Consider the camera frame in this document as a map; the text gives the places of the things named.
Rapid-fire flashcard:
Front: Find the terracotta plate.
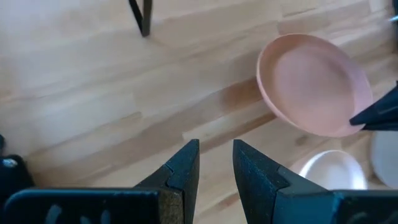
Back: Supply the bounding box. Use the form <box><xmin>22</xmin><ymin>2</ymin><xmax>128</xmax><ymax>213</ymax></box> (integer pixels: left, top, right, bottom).
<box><xmin>255</xmin><ymin>32</ymin><xmax>374</xmax><ymax>139</ymax></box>

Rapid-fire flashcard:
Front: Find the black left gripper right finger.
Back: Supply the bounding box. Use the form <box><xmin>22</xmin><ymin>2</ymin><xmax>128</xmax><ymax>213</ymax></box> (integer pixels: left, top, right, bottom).
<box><xmin>233</xmin><ymin>139</ymin><xmax>398</xmax><ymax>224</ymax></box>

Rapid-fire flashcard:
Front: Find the wooden shelf with black frame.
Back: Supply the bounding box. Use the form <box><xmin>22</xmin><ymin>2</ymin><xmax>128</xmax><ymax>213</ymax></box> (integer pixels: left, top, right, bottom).
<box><xmin>127</xmin><ymin>0</ymin><xmax>154</xmax><ymax>39</ymax></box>

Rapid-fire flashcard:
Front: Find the peach plate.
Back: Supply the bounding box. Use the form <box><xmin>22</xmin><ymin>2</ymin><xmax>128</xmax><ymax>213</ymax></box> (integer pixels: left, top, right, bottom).
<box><xmin>288</xmin><ymin>149</ymin><xmax>369</xmax><ymax>192</ymax></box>

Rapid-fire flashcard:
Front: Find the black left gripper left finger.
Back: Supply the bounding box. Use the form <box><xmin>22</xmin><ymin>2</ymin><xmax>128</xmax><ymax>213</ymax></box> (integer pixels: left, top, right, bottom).
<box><xmin>2</xmin><ymin>138</ymin><xmax>201</xmax><ymax>224</ymax></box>

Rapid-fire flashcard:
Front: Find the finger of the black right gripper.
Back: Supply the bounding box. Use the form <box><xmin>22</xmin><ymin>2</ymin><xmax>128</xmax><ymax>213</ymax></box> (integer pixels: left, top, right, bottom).
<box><xmin>348</xmin><ymin>81</ymin><xmax>398</xmax><ymax>126</ymax></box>
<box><xmin>361</xmin><ymin>123</ymin><xmax>398</xmax><ymax>133</ymax></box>

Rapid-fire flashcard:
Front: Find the beige plate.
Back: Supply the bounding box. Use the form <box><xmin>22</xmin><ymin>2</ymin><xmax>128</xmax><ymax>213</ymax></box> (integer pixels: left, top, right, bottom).
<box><xmin>369</xmin><ymin>129</ymin><xmax>398</xmax><ymax>190</ymax></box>

